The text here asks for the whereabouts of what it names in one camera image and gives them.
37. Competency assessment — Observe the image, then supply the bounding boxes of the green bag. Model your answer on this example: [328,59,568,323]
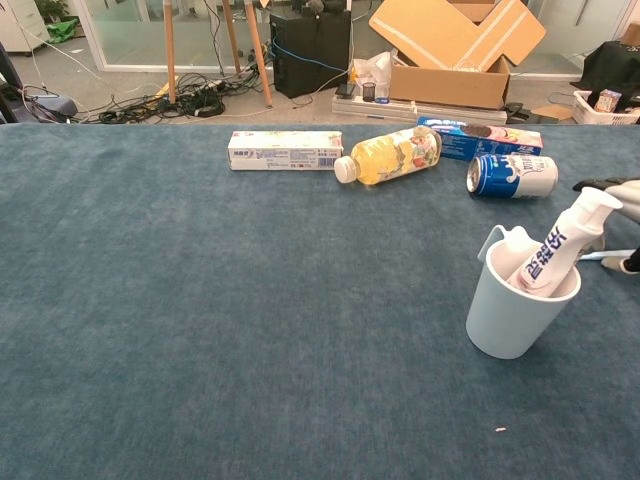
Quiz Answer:
[47,17,81,45]

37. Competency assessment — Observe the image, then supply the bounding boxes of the white plastic bag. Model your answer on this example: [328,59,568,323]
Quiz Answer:
[348,49,394,99]

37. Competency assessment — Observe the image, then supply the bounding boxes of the flattened cardboard box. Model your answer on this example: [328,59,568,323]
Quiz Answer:
[368,0,548,71]

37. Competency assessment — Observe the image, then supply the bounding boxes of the light blue toothbrush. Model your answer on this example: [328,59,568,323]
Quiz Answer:
[577,249,629,262]

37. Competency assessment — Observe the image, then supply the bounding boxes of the open cardboard box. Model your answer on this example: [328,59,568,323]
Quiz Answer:
[388,52,512,111]

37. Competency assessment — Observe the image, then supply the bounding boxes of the black cloth cover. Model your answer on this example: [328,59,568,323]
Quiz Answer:
[582,40,640,109]

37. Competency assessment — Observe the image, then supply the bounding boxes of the blue table cloth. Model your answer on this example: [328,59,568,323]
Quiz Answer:
[0,122,640,480]

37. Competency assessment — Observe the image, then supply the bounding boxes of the white toothpaste tube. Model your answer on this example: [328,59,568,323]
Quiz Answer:
[506,187,625,296]

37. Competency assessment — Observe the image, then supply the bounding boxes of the blue cookie box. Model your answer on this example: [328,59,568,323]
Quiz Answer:
[416,116,545,163]

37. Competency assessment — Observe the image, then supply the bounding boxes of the black cable bundle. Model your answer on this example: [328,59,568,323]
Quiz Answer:
[19,72,274,125]

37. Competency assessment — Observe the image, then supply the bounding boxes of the black computer tower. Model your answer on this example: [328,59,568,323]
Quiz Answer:
[268,8,353,100]

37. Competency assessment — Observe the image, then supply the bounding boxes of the small colourful carton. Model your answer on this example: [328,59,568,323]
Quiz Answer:
[596,88,624,115]

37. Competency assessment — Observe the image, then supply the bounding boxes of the yellow drink bottle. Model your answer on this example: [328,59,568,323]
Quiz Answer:
[333,126,444,187]

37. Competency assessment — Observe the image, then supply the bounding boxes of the light blue plastic cup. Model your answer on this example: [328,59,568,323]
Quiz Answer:
[465,223,582,360]

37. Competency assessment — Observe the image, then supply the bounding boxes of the white toothpaste box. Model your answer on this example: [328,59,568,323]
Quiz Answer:
[227,130,345,172]

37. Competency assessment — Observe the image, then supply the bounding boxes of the blue white drink can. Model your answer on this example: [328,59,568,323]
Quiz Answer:
[466,153,559,200]

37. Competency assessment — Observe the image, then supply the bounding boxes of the white plastic basket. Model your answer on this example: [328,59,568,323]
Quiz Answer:
[572,89,640,126]

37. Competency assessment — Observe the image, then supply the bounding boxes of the grey aluminium rails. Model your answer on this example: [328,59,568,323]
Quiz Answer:
[331,94,509,126]

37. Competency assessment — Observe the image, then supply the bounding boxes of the blue cable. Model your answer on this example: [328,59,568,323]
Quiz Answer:
[272,42,351,72]

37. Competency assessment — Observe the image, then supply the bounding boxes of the white cabinet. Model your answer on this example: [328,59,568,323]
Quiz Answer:
[0,0,51,52]

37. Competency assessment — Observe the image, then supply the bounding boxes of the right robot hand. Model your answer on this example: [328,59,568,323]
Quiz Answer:
[572,175,640,275]

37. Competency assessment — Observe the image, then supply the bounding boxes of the dark blue chair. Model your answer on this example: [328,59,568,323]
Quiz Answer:
[0,39,80,125]

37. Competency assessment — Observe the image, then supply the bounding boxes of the black metal plates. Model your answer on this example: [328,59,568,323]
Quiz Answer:
[504,101,534,125]

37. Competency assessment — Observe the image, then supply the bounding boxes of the wooden leg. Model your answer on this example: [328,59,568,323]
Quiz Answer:
[163,0,179,105]
[243,0,274,109]
[222,0,243,75]

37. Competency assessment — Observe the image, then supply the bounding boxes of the flat cardboard piece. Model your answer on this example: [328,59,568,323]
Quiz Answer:
[529,104,575,124]

